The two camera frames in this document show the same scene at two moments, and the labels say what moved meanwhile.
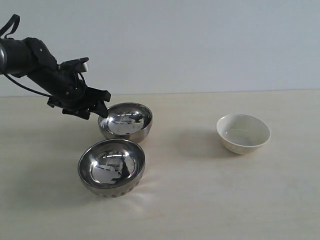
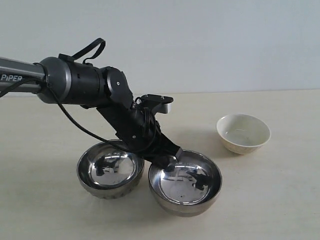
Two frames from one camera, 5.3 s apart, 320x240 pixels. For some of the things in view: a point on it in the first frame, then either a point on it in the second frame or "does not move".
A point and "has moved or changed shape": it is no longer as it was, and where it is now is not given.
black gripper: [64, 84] → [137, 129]
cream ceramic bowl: [242, 134] does not move
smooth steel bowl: [130, 121] has moved or changed shape
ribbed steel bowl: [112, 168] does not move
